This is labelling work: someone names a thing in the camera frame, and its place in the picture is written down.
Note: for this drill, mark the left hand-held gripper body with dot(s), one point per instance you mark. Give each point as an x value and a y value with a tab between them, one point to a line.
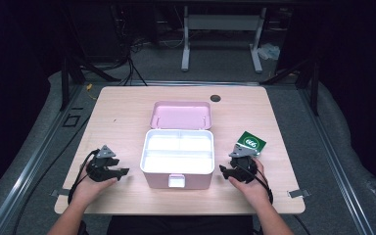
98	169

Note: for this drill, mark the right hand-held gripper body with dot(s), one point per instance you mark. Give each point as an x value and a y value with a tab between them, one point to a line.
248	168

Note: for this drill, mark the green and white carton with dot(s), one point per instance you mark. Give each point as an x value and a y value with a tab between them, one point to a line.
252	142

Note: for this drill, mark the white divided tray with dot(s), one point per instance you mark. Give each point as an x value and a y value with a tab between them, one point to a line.
178	153

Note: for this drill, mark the pink storage box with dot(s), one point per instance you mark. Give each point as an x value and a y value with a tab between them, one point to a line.
181	116

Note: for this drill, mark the person's left hand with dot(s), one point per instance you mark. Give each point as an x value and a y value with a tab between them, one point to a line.
86	191

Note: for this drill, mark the person's right hand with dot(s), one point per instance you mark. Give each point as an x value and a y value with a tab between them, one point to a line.
256	192

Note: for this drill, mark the grey tape tab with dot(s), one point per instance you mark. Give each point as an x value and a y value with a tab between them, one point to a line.
298	193
58	192

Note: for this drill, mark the black table grommet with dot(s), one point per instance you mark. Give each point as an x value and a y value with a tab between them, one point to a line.
215	98

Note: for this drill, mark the person's dark clothing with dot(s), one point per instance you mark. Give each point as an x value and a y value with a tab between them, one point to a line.
179	225

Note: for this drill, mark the black metal stand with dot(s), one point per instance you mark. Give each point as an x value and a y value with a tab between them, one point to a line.
66	78
313	84

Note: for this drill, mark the clear plastic bag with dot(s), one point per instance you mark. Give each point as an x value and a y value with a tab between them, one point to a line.
269	51

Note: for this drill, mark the white metal desk frame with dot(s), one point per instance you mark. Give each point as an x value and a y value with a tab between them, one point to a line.
223	23

